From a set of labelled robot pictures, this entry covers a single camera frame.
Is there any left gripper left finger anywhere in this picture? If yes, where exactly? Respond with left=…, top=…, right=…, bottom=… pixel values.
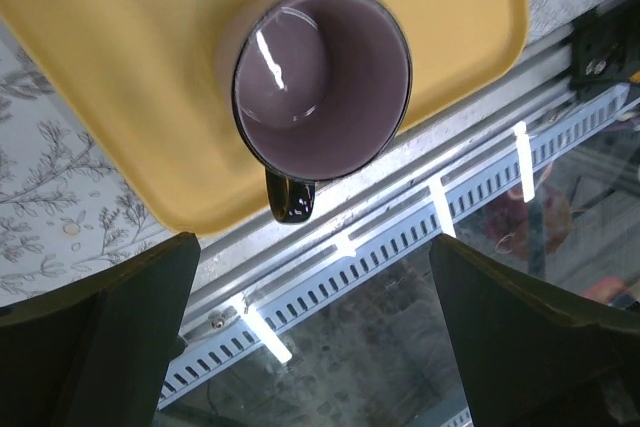
left=1, top=233, right=201, bottom=426

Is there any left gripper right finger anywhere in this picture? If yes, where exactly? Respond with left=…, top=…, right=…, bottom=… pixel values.
left=430, top=235, right=639, bottom=426

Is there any purple ceramic mug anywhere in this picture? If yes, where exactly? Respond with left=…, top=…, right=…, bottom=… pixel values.
left=213, top=0, right=412, bottom=224

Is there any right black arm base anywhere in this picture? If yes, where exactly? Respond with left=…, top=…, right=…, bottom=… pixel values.
left=570, top=1, right=639, bottom=102

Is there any yellow plastic tray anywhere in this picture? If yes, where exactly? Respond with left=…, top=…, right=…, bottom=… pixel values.
left=1, top=0, right=529, bottom=236

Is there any aluminium front rail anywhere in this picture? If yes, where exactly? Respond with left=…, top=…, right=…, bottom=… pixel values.
left=159, top=14, right=639, bottom=426

